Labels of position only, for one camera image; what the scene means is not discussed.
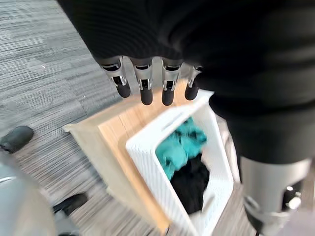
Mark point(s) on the white plastic laundry basket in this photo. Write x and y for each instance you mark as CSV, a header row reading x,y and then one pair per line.
x,y
219,157

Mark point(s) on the robot dark foot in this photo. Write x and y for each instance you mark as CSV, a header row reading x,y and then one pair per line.
x,y
16,138
71,202

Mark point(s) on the black cloth garment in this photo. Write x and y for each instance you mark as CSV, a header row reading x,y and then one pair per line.
x,y
190,186

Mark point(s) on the light wooden low table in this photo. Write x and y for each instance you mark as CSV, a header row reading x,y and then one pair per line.
x,y
118,147

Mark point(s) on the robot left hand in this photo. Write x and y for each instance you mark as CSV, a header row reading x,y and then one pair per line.
x,y
201,37

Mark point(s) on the robot dark right foot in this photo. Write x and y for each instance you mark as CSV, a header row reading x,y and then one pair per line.
x,y
71,202

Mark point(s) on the teal cloth garment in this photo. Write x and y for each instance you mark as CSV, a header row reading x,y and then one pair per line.
x,y
180,147

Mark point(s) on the robot dark left foot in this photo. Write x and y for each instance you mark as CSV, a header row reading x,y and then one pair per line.
x,y
16,138

